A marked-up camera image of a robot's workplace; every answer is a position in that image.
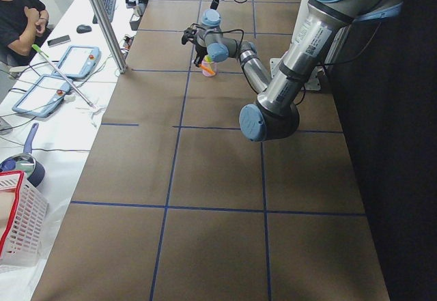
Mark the white red plastic basket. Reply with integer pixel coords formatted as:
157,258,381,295
1,171,48,268

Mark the blue frying pan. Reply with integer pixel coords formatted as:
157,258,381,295
1,123,45,187

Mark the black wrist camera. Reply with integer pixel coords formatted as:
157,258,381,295
181,27,197,45

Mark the person in black shirt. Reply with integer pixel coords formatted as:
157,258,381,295
1,0,51,66

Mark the blue teach pendant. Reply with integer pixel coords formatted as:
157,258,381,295
12,74,71,118
56,45,101,79

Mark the orange highlighter pen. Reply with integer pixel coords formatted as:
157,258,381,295
200,64,216,76

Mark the pink mesh pen holder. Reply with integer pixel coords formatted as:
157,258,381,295
201,59,217,77

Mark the long metal rod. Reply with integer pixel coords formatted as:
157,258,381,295
31,44,96,109

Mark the blue teach pendant far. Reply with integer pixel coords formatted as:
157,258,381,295
56,45,101,79

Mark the blue teach pendant near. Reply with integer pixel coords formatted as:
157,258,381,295
12,74,71,118

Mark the black computer mouse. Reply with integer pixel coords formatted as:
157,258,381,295
76,25,92,34

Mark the black keyboard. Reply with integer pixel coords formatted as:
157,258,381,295
101,0,117,23

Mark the aluminium frame post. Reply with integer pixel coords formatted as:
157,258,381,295
89,0,127,74

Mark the black smartphone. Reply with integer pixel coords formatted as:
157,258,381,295
47,35,71,47

